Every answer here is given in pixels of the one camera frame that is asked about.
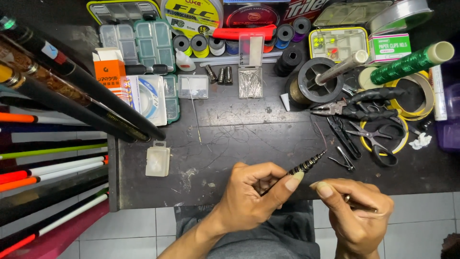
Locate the white round disc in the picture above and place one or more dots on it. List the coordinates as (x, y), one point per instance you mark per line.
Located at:
(364, 79)

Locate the yellow thread spool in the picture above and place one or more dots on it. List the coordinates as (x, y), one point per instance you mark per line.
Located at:
(199, 45)

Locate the yellow-rimmed clear tackle box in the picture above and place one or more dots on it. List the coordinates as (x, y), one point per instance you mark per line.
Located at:
(122, 10)

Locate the yellow-green thread spool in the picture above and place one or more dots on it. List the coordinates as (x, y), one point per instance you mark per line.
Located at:
(182, 44)

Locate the green white paper clips box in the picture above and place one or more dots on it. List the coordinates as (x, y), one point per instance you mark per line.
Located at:
(390, 48)

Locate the metal ferrule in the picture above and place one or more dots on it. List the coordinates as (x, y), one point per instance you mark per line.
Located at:
(211, 74)
(228, 75)
(221, 76)

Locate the long thin needle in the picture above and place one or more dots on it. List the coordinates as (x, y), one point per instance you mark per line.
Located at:
(194, 111)

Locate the bundle of fishing rods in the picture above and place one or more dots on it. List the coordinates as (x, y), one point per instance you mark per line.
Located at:
(54, 118)

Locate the metal nail clipper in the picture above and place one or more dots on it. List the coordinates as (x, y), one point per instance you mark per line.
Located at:
(343, 160)

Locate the clear box of pins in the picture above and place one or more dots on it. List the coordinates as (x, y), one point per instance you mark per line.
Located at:
(250, 82)

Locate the black thread spool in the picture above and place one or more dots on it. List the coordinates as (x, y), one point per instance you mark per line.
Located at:
(289, 61)

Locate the small white cone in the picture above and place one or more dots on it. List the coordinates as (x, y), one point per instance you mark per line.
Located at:
(285, 102)

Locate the orange thread spool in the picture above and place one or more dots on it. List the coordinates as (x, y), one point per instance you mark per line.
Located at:
(269, 46)

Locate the red black line spool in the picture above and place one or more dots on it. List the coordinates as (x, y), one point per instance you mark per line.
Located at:
(253, 16)

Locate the crumpled white tissue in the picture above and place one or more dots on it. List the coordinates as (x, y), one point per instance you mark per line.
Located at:
(419, 141)

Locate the person's right hand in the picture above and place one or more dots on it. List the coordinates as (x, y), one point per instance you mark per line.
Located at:
(363, 223)

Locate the clear glue sticks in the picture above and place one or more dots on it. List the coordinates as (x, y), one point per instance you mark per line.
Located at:
(230, 60)

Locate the red line package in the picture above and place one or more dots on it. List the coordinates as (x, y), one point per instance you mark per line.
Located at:
(302, 9)

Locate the orange white carton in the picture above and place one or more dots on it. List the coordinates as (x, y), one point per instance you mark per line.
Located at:
(109, 72)

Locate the silver thread spool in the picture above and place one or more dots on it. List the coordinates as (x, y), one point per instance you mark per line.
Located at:
(341, 66)

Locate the small clear plastic box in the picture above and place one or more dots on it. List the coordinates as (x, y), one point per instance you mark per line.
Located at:
(193, 86)

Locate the grey clear compartment box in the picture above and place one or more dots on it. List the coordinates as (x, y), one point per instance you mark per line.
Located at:
(118, 43)

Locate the purple thread spool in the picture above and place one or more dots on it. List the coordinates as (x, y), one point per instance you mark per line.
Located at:
(301, 27)

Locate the black folding tool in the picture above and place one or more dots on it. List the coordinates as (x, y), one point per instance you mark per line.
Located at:
(343, 136)

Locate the teal clear compartment box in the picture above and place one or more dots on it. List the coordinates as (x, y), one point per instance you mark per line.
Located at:
(156, 41)

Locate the white thread spool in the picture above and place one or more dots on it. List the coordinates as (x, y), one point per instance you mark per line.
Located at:
(216, 46)

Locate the white fishing line packet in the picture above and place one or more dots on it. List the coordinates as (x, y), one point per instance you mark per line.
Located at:
(149, 99)

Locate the clear line spool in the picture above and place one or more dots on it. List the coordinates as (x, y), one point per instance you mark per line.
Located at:
(399, 14)

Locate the yellow-label fishing line spool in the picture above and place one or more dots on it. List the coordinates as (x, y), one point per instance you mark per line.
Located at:
(192, 16)

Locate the yellow tape rolls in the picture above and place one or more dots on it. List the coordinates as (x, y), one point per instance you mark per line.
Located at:
(424, 97)

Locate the person's left hand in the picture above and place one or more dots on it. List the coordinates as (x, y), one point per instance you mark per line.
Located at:
(244, 201)

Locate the black gold-banded rod tip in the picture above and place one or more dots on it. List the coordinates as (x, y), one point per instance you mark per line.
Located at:
(309, 164)

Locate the large black line spool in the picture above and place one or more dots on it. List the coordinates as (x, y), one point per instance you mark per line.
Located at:
(305, 90)

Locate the green thread spool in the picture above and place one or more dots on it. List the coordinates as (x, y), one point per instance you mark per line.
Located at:
(406, 64)

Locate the purple plastic box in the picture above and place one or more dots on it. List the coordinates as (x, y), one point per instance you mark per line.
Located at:
(451, 126)

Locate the red tube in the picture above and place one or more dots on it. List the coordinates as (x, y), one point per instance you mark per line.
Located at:
(244, 33)

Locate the yellow-rimmed box with lures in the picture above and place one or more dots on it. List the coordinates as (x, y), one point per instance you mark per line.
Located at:
(345, 41)

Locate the white marker tube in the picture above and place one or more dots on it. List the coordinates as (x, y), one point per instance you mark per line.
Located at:
(438, 93)

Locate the white glue bottle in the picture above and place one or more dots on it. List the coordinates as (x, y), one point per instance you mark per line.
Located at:
(184, 63)

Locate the white small plastic case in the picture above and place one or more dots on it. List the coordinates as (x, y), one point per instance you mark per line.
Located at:
(157, 160)

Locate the black cylinder tool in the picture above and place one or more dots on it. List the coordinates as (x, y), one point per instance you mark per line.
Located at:
(147, 69)

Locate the dark blue thread spool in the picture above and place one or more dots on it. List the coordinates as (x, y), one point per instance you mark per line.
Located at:
(232, 47)

